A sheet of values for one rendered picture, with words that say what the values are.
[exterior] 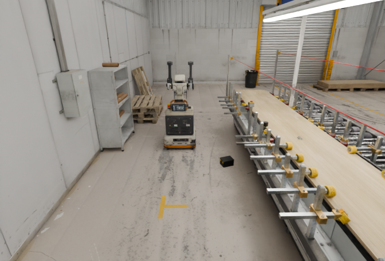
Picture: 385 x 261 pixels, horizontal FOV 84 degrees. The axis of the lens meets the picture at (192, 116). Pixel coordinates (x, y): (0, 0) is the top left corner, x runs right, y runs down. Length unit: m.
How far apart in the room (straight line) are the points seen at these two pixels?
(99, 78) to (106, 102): 0.43
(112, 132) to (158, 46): 6.49
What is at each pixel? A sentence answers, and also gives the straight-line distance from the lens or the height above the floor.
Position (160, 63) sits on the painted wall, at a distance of 10.26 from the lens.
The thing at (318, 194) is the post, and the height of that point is 1.10.
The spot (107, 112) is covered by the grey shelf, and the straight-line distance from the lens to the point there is 4.23.
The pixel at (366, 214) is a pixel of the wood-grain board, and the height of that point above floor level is 0.90.
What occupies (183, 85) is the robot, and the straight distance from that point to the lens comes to 4.27.
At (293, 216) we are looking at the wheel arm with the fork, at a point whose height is 0.96.
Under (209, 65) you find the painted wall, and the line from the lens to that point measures 10.22.
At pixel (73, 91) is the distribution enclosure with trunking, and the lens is 3.30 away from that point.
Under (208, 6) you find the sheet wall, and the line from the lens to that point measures 10.20.
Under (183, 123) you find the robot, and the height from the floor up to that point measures 0.54.
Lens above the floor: 2.09
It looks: 20 degrees down
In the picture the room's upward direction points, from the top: straight up
